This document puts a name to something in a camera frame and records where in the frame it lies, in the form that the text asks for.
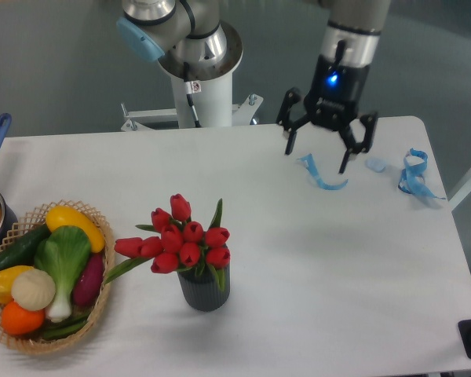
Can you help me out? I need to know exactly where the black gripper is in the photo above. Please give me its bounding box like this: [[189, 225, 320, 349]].
[[276, 53, 379, 175]]

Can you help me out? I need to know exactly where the red tulip bouquet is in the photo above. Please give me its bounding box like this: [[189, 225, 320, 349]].
[[104, 194, 231, 291]]

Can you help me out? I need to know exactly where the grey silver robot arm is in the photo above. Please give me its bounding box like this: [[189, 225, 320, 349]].
[[116, 1, 389, 159]]

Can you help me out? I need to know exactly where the dark grey ribbed vase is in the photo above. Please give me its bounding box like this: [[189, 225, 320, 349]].
[[177, 265, 231, 312]]

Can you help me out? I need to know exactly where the curved blue tape strip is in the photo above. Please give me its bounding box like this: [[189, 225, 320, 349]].
[[298, 154, 349, 191]]

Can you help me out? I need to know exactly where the tangled blue tape strip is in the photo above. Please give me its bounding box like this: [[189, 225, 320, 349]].
[[397, 148, 445, 200]]

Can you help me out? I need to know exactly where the yellow squash toy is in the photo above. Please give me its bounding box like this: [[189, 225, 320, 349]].
[[45, 205, 106, 254]]

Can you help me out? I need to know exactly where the purple sweet potato toy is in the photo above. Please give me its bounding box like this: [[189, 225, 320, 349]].
[[72, 254, 104, 307]]

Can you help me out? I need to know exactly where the green bok choy toy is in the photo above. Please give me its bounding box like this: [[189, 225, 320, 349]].
[[34, 226, 91, 323]]

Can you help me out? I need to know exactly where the dark green cucumber toy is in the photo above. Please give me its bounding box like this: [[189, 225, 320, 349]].
[[0, 224, 50, 271]]

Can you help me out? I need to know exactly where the green bean pod toy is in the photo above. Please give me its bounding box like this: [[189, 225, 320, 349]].
[[40, 312, 89, 341]]

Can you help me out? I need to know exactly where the cream steamed bun toy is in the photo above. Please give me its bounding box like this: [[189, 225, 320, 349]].
[[11, 269, 56, 311]]

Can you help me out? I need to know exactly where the yellow bell pepper toy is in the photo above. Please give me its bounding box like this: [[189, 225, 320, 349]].
[[0, 265, 34, 305]]

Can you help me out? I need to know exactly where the woven wicker basket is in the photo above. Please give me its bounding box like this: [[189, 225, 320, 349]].
[[0, 199, 115, 356]]

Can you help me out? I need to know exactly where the orange fruit toy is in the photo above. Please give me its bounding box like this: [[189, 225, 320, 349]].
[[1, 301, 45, 336]]

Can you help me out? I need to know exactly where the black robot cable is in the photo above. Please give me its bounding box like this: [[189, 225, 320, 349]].
[[182, 61, 203, 129]]

